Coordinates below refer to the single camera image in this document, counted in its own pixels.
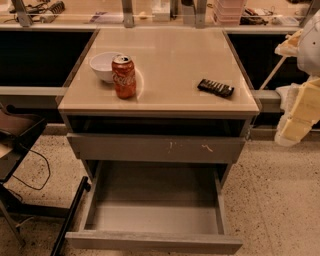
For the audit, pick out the pink stacked trays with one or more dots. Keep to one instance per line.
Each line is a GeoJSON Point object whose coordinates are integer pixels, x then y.
{"type": "Point", "coordinates": [228, 12]}

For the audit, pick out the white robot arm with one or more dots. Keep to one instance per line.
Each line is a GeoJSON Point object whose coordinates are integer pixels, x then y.
{"type": "Point", "coordinates": [308, 58]}

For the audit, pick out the red coca-cola can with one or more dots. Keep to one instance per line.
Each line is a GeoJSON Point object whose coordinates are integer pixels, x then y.
{"type": "Point", "coordinates": [123, 74]}

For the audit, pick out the black power strip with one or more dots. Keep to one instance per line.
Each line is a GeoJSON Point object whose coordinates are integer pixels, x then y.
{"type": "Point", "coordinates": [50, 11]}

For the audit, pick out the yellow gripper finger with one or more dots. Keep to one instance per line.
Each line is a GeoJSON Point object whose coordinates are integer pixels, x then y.
{"type": "Point", "coordinates": [296, 123]}
{"type": "Point", "coordinates": [289, 47]}

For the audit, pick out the white box on shelf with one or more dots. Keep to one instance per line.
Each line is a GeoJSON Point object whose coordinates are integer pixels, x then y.
{"type": "Point", "coordinates": [160, 10]}

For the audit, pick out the grey drawer cabinet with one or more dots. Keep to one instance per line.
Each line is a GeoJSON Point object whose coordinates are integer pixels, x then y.
{"type": "Point", "coordinates": [170, 63]}

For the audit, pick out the black chair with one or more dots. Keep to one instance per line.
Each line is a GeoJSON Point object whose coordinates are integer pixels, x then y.
{"type": "Point", "coordinates": [18, 133]}

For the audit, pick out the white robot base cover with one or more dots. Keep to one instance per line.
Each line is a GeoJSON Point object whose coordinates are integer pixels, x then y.
{"type": "Point", "coordinates": [288, 95]}

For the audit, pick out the white ceramic bowl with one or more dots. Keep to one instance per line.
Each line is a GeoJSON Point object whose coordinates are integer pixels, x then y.
{"type": "Point", "coordinates": [101, 65]}

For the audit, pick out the closed grey top drawer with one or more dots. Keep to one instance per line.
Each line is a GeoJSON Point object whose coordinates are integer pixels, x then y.
{"type": "Point", "coordinates": [156, 148]}

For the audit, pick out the open grey middle drawer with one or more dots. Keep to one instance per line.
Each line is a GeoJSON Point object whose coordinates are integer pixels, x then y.
{"type": "Point", "coordinates": [150, 206]}

